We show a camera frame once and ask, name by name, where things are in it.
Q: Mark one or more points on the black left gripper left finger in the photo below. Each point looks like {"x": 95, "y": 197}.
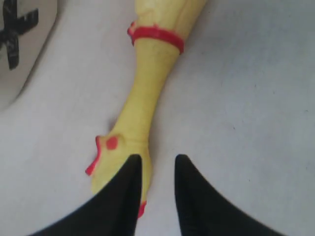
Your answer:
{"x": 113, "y": 211}

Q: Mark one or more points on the yellow rubber chicken by bins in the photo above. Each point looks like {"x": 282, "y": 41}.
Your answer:
{"x": 158, "y": 35}

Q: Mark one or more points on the cream bin marked X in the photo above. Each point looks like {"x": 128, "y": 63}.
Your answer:
{"x": 24, "y": 28}

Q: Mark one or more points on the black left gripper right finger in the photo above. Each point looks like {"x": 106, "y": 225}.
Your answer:
{"x": 203, "y": 211}

